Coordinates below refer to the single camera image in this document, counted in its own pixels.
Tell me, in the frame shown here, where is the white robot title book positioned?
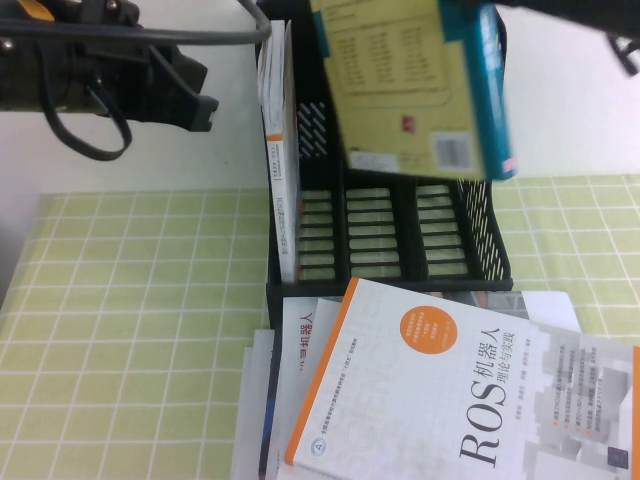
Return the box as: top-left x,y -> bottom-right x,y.
273,297 -> 347,480

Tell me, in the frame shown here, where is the plain white book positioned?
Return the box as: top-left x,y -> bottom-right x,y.
229,328 -> 275,480

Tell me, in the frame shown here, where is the green checked tablecloth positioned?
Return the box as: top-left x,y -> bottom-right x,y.
0,174 -> 640,480

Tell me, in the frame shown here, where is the blue spine yellow book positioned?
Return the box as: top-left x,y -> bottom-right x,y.
308,0 -> 519,182

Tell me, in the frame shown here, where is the white book orange spine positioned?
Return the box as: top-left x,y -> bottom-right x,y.
257,19 -> 304,285

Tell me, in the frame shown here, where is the grey photo cover book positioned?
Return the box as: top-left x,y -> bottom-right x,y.
429,288 -> 584,335

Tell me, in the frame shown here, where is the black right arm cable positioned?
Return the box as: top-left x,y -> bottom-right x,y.
605,32 -> 640,77

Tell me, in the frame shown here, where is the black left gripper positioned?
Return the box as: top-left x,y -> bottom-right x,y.
0,27 -> 221,135

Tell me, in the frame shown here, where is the white orange ROS book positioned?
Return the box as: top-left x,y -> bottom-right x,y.
283,277 -> 640,480

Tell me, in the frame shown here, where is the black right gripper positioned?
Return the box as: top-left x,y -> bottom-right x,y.
438,0 -> 640,37

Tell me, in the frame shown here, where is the black plastic book holder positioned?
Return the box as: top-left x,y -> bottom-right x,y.
254,0 -> 515,332

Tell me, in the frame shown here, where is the dark blue spine book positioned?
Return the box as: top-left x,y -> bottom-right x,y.
257,329 -> 282,480

